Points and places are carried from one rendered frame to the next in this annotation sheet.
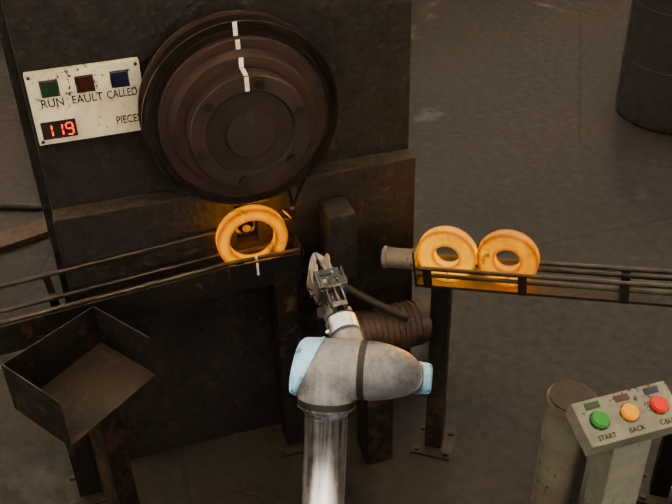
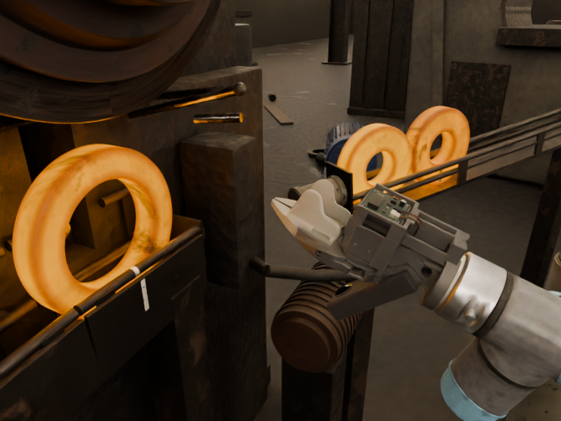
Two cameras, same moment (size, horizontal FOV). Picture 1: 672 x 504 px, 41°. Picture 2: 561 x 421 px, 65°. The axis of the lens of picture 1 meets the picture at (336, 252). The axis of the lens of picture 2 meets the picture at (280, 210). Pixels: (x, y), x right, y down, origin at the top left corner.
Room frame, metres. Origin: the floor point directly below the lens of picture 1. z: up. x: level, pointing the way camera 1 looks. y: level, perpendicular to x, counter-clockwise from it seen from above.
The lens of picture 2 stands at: (1.51, 0.41, 0.97)
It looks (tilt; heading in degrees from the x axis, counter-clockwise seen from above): 25 degrees down; 312
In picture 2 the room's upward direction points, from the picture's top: straight up
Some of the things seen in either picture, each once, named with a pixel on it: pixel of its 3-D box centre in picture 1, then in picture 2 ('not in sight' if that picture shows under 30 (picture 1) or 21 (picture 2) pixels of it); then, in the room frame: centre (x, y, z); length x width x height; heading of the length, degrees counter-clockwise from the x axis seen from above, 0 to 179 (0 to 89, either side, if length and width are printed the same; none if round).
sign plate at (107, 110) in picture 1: (88, 101); not in sight; (1.94, 0.57, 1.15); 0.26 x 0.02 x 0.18; 106
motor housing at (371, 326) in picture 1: (388, 382); (320, 390); (1.90, -0.14, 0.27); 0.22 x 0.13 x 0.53; 106
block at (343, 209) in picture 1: (337, 242); (221, 210); (2.01, -0.01, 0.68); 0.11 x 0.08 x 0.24; 16
